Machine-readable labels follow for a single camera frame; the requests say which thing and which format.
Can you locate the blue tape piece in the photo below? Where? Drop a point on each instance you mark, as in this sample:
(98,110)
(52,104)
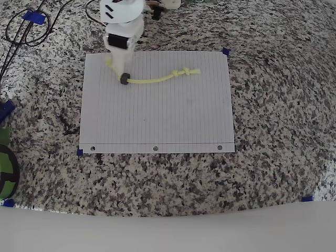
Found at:
(80,152)
(307,199)
(226,51)
(8,203)

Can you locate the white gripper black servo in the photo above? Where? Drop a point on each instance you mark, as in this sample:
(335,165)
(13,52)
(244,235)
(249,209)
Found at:
(117,42)

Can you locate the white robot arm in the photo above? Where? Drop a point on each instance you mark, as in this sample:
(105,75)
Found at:
(123,10)

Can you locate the white board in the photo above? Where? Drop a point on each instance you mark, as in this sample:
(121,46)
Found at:
(168,233)

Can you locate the lined paper sheet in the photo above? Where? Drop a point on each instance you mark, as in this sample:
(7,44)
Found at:
(157,123)

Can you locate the wide blue tape strip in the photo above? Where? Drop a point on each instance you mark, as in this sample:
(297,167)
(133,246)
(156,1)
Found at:
(35,18)

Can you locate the black hex nut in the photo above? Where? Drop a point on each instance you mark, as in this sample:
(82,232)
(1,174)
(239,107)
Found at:
(124,80)

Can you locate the black and green roll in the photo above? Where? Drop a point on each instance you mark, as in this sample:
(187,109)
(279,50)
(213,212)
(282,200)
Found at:
(5,162)

